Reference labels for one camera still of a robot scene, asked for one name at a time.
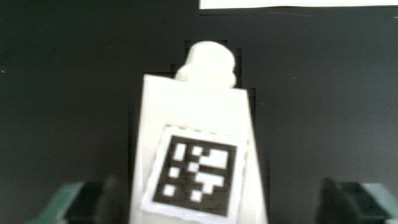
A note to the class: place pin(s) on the white fiducial marker sheet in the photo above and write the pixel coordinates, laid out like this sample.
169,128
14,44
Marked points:
242,4

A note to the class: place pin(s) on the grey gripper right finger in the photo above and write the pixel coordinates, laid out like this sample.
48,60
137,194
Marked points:
355,203

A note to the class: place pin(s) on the white stool leg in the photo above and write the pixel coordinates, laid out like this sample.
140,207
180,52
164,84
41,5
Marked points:
197,181

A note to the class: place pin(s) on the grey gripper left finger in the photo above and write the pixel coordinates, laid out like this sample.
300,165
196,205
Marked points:
84,204

